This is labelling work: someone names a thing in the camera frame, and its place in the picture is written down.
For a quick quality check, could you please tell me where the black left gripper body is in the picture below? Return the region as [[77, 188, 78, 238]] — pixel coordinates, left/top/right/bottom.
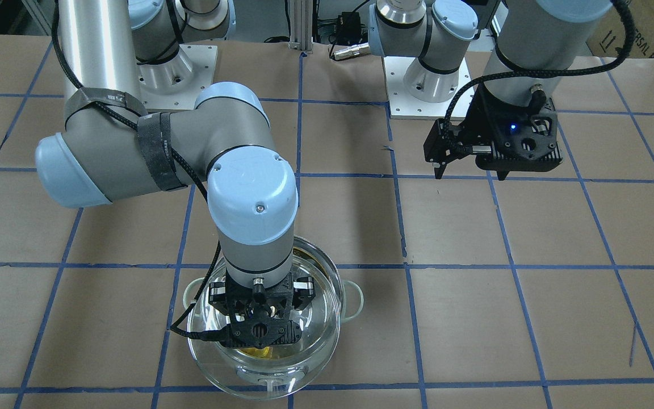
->
[[424, 85, 564, 173]]

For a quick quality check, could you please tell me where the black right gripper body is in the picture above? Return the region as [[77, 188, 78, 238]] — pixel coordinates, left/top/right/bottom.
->
[[208, 273, 316, 349]]

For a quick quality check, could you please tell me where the yellow corn cob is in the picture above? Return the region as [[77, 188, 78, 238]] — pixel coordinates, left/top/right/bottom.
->
[[238, 346, 280, 360]]

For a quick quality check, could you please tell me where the glass pot lid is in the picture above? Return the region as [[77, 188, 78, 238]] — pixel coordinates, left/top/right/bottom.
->
[[187, 258, 341, 399]]

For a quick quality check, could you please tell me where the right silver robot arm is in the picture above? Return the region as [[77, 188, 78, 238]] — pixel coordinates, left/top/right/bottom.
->
[[35, 1, 316, 349]]

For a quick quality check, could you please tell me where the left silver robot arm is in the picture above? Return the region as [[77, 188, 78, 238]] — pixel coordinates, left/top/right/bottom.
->
[[368, 1, 611, 180]]

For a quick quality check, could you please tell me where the pale green steel pot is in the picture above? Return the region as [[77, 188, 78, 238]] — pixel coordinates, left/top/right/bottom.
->
[[184, 236, 364, 393]]

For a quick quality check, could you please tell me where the cardboard box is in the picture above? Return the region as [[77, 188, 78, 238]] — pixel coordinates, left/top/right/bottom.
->
[[586, 1, 654, 58]]

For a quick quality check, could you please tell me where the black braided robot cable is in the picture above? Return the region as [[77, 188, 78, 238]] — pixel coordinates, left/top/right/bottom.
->
[[52, 0, 231, 341]]

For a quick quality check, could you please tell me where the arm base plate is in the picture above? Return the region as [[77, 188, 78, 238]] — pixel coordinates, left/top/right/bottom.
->
[[383, 56, 471, 119], [139, 45, 219, 113]]

